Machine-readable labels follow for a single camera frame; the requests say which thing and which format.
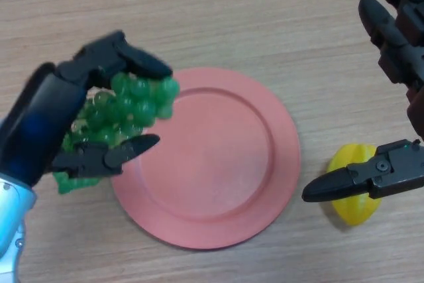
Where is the pink round plate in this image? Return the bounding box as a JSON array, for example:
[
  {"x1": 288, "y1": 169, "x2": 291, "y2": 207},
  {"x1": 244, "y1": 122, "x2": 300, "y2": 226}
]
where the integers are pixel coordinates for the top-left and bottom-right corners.
[{"x1": 111, "y1": 67, "x2": 301, "y2": 251}]

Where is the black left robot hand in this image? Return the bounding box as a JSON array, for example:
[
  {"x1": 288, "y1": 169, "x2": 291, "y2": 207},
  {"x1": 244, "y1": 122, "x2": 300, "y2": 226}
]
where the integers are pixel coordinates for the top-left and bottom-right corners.
[{"x1": 0, "y1": 30, "x2": 174, "y2": 187}]

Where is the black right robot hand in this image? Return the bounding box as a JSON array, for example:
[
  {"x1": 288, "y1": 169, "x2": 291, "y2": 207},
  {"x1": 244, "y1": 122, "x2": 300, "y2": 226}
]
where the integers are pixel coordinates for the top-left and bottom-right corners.
[{"x1": 301, "y1": 0, "x2": 424, "y2": 203}]

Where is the yellow plastic starfruit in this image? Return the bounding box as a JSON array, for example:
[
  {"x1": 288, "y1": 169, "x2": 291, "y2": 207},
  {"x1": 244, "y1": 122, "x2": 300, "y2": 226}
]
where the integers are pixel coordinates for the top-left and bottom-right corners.
[{"x1": 327, "y1": 142, "x2": 381, "y2": 227}]

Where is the green plastic grape bunch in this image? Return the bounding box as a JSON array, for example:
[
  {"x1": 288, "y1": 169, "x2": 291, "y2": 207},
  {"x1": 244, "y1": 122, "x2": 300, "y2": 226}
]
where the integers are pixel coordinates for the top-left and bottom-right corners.
[{"x1": 52, "y1": 72, "x2": 182, "y2": 195}]

